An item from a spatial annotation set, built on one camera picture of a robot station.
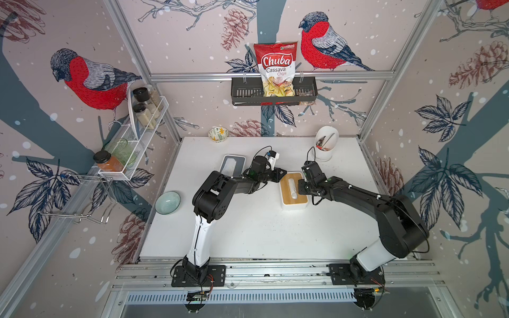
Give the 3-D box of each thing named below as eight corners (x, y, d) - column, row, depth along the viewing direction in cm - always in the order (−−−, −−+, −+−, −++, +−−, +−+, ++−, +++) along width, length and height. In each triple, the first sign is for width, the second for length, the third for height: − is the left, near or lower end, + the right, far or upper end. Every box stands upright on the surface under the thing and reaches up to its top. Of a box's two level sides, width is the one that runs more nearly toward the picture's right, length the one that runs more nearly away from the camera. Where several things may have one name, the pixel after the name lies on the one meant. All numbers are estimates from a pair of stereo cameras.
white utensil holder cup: (313, 161, 111) (320, 141, 98) (310, 146, 118) (316, 126, 106) (332, 161, 111) (342, 141, 98) (328, 146, 118) (336, 126, 106)
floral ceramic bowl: (208, 144, 121) (206, 138, 118) (211, 132, 128) (209, 126, 125) (227, 144, 121) (226, 138, 118) (229, 132, 128) (228, 126, 124)
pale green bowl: (156, 216, 90) (151, 212, 86) (163, 196, 97) (159, 191, 93) (177, 216, 90) (174, 212, 86) (183, 196, 97) (180, 191, 93)
